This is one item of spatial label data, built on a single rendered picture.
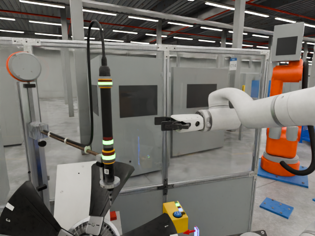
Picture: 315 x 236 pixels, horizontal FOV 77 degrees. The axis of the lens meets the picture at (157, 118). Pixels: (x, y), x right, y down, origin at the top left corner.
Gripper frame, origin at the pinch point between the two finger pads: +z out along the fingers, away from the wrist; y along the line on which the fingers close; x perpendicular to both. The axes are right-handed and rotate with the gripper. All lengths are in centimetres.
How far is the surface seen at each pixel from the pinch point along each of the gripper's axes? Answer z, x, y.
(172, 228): -5.6, -45.9, 1.5
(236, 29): -412, 179, 533
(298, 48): -307, 67, 212
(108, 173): 19.0, -16.0, -2.0
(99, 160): 22.0, -12.6, 1.9
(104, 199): 21.2, -32.3, 8.7
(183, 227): -19, -64, 21
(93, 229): 25.9, -41.5, 4.2
